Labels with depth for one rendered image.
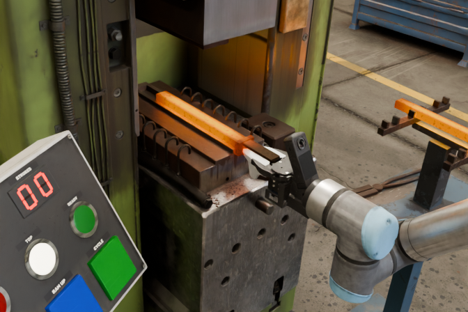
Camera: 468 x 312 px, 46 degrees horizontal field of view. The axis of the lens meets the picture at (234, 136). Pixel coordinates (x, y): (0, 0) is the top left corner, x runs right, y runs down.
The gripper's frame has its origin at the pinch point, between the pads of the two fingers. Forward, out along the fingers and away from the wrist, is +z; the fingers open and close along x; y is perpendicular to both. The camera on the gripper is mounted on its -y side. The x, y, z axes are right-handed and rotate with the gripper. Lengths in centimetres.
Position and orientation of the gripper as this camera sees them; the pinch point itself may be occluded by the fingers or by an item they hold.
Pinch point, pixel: (251, 147)
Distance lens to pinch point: 124.3
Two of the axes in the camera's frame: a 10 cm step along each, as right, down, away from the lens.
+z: -6.8, -4.0, 6.2
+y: -0.5, 8.6, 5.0
